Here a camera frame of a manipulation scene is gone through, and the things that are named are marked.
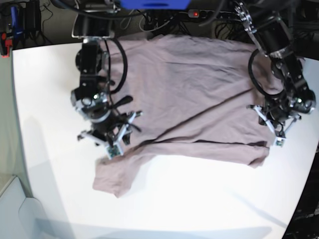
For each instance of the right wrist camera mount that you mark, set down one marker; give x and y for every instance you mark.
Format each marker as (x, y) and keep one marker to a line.
(112, 152)

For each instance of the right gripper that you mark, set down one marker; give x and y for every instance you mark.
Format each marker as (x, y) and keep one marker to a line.
(111, 129)

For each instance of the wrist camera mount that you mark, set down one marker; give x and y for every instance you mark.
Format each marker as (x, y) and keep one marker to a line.
(112, 152)
(279, 131)

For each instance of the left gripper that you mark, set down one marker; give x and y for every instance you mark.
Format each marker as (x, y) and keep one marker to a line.
(278, 113)

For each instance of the red black clamp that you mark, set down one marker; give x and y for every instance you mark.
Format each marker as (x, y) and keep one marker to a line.
(6, 41)

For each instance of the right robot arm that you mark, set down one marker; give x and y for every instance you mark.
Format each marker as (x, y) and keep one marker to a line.
(93, 98)

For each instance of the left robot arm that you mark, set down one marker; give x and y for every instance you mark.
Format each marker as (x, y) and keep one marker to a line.
(261, 20)

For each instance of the black power strip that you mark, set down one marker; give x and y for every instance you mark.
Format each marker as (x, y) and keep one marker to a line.
(205, 14)

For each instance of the pink t-shirt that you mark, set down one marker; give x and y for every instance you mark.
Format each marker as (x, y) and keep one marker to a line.
(195, 94)

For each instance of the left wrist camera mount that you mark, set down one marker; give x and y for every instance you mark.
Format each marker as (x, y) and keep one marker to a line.
(279, 131)

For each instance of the blue box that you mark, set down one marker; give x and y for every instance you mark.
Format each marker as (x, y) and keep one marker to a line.
(155, 4)

